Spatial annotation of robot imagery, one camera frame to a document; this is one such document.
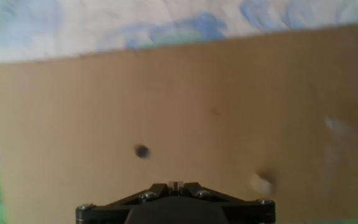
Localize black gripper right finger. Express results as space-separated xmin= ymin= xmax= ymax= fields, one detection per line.
xmin=176 ymin=182 xmax=277 ymax=224

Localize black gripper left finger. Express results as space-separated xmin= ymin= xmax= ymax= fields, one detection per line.
xmin=75 ymin=183 xmax=175 ymax=224

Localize small light wooden block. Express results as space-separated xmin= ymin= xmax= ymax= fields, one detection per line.
xmin=249 ymin=171 xmax=275 ymax=194

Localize black round dot mark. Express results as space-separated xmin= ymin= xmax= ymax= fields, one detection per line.
xmin=134 ymin=144 xmax=151 ymax=161

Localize brown cardboard sheet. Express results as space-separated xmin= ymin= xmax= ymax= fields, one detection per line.
xmin=0 ymin=23 xmax=358 ymax=224

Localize clear tape strip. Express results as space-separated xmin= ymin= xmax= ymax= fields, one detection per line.
xmin=323 ymin=116 xmax=358 ymax=200

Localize painted green blue cloth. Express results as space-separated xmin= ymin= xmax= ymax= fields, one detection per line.
xmin=0 ymin=0 xmax=358 ymax=224

